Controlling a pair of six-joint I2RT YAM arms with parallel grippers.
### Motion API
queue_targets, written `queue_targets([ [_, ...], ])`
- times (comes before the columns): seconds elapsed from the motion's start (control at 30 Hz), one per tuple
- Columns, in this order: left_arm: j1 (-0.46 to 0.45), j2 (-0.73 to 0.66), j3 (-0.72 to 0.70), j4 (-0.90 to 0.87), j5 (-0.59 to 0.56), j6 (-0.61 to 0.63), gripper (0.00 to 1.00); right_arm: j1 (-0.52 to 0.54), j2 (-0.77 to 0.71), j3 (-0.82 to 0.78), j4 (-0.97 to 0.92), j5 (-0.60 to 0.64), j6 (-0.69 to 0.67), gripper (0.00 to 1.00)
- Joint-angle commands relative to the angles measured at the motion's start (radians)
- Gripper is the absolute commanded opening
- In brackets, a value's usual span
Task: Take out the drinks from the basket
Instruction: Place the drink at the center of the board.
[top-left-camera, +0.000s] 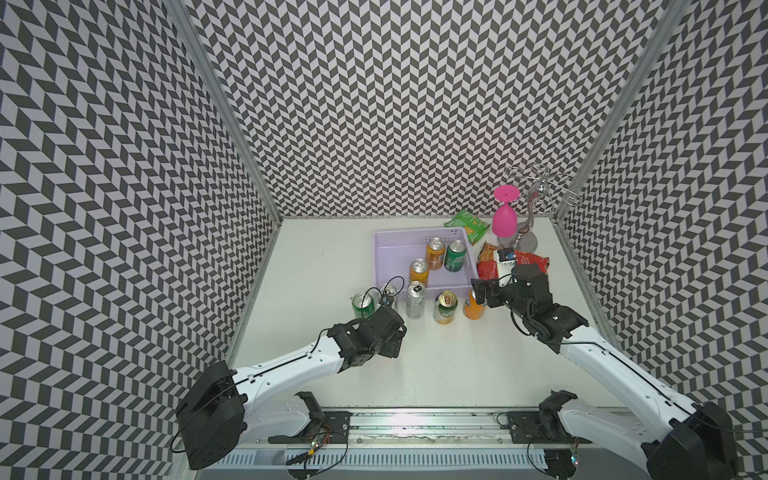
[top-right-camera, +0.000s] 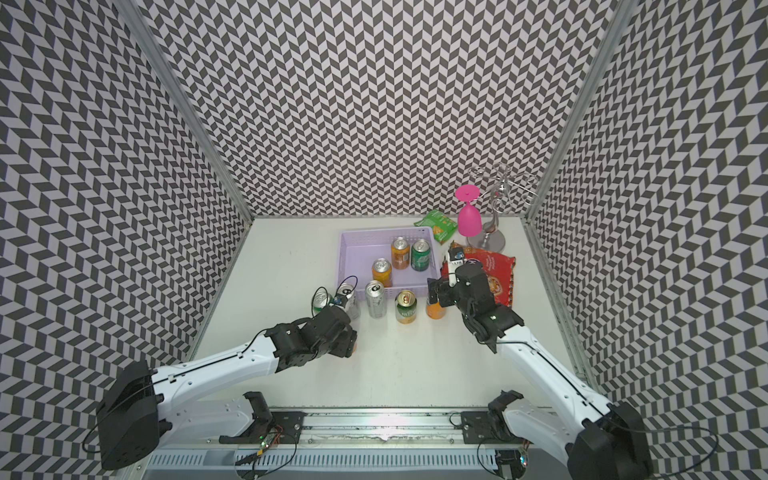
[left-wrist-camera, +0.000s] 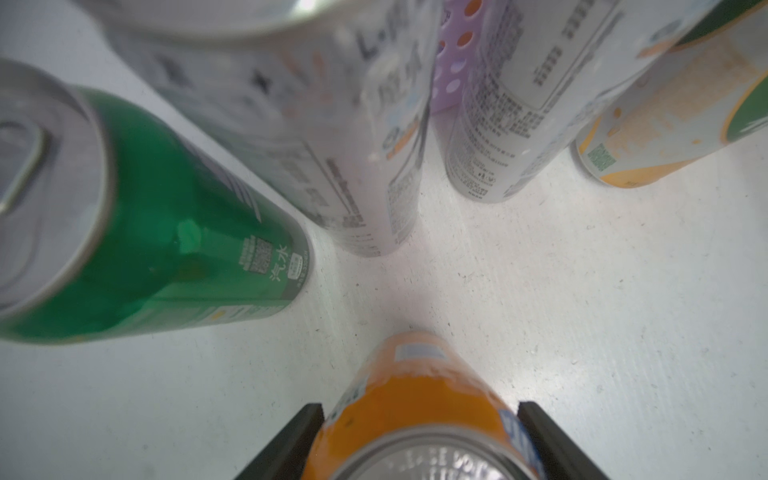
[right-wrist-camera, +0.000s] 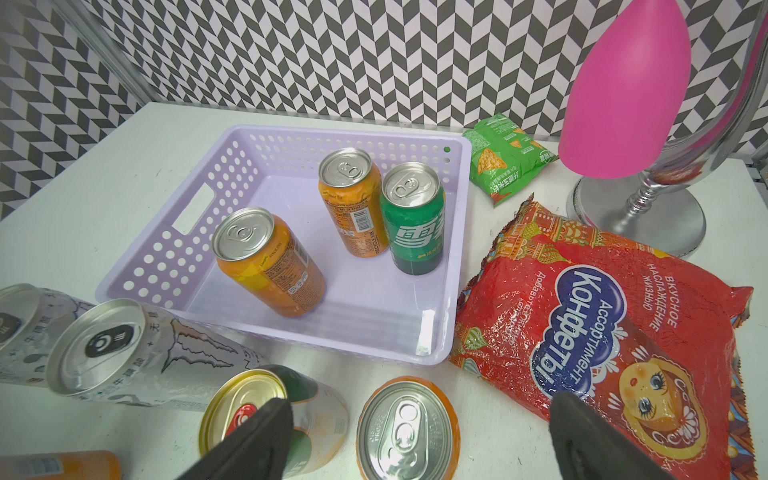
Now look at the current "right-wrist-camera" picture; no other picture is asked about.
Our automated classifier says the green can back row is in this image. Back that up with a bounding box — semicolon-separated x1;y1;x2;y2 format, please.
380;162;446;275

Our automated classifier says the chrome glass holder stand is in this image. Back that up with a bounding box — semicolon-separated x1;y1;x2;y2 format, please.
567;8;767;257

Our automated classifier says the red candy bag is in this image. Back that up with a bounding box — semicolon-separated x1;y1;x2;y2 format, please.
450;199;758;479

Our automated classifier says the green snack packet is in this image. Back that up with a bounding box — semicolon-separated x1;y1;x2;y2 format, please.
463;114;559;206

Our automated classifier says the orange schweppes can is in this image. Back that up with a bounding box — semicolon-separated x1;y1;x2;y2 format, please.
211;207;326;318

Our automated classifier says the orange fanta can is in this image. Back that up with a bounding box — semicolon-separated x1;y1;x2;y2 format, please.
1;450;122;480
356;376;461;479

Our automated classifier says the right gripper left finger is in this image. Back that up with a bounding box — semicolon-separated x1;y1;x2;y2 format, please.
178;398;293;480

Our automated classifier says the pink wine glass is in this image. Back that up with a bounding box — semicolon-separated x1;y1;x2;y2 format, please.
558;1;691;179

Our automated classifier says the orange soda can back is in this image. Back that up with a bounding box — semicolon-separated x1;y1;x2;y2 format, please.
318;147;389;258

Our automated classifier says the green can gold top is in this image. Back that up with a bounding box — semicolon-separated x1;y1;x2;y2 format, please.
198;364;349;478

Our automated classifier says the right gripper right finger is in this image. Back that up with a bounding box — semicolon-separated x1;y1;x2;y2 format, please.
549;392;672;480

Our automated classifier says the lavender plastic basket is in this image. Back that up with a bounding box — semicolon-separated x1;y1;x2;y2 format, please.
96;125;471;366

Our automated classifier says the white monster can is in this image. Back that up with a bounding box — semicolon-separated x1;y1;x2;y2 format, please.
1;283;94;387
45;299;269;412

